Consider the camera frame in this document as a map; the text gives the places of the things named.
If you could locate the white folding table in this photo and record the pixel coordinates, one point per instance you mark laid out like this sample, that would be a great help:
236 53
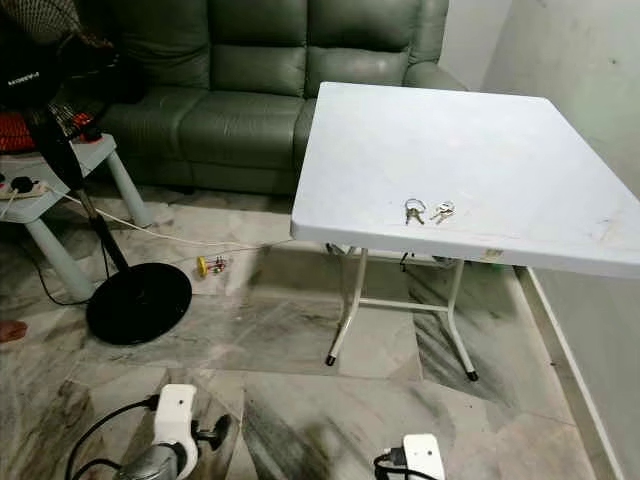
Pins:
460 150

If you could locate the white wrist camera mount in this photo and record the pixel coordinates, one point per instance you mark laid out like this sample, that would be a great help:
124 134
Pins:
175 415
425 460

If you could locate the red orange patterned cushion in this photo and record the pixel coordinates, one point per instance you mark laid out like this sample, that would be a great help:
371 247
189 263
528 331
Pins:
15 132

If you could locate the grey plastic side table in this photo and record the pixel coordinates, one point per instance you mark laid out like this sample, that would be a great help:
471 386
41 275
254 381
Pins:
105 158

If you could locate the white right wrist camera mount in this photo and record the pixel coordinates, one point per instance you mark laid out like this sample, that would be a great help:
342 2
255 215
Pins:
425 460

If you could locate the white power strip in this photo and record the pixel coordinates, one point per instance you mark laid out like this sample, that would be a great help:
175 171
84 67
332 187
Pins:
32 188

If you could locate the black standing fan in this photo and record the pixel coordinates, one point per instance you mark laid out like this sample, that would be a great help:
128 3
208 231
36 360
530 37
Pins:
140 310

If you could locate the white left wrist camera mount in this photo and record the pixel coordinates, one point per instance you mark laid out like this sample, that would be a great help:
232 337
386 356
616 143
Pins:
175 415

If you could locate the small yellow toy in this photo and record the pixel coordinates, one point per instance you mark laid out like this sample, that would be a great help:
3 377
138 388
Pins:
204 265

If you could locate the person's bare foot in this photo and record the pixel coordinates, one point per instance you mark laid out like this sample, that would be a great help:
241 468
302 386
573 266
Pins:
12 330

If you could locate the green leather sofa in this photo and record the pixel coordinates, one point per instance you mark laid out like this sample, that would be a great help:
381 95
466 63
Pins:
240 120

